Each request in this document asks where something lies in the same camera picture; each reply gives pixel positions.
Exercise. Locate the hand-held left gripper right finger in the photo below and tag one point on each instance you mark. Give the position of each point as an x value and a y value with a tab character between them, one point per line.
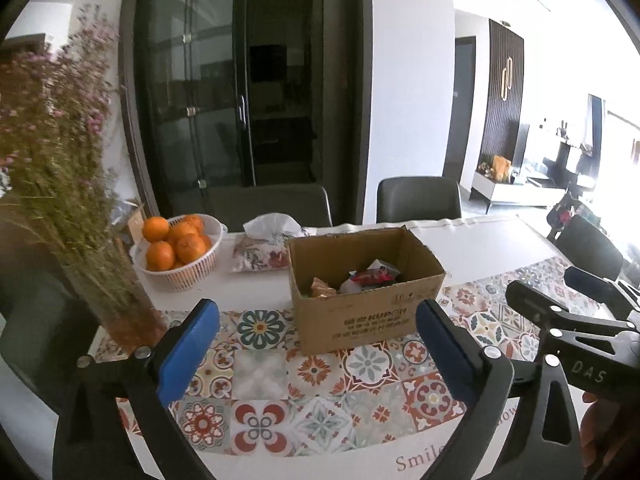
445	355

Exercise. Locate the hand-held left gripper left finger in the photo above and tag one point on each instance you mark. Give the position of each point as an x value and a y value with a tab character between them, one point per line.
187	355

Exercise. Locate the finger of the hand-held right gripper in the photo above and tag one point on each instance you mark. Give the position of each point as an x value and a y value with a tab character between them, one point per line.
550	312
592	282

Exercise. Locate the brown cardboard box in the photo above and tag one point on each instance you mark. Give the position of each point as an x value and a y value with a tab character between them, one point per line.
350	325

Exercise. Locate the red snack packet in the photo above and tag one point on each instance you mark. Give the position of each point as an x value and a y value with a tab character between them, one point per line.
372	276

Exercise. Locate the gold snack packet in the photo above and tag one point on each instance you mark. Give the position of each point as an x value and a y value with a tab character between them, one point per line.
324	287

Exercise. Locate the person's right hand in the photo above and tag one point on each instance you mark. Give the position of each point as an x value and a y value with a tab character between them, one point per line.
612	440

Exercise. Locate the dark grey chair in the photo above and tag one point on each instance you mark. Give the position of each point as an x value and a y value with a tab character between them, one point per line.
419	199
40	335
590	245
270	207

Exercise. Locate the glass vase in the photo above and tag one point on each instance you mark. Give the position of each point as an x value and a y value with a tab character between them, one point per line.
125	320

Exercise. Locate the white plastic basket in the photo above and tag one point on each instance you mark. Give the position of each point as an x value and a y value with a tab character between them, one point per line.
185	275

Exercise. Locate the orange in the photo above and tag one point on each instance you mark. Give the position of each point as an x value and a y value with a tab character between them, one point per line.
161	256
191	249
181	233
156	228
194	220

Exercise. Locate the white sideboard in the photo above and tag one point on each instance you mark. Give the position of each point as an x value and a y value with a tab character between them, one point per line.
510	192

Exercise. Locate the floral tissue box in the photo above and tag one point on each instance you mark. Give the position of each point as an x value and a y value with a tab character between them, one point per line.
260	255

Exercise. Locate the patterned tile-print table mat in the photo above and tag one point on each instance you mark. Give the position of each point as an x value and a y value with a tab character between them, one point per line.
320	375

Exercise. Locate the orange bag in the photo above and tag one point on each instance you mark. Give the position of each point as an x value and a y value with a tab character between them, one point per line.
501	167

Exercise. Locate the white tissue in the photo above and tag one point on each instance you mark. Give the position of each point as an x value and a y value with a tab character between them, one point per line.
272	225

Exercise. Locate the black framed glass door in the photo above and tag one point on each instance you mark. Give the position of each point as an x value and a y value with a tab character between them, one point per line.
210	110

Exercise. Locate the dried pink flower bunch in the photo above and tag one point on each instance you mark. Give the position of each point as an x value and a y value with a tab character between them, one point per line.
55	135

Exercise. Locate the dark slatted wall panel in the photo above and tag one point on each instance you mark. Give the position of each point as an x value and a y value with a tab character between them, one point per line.
502	75

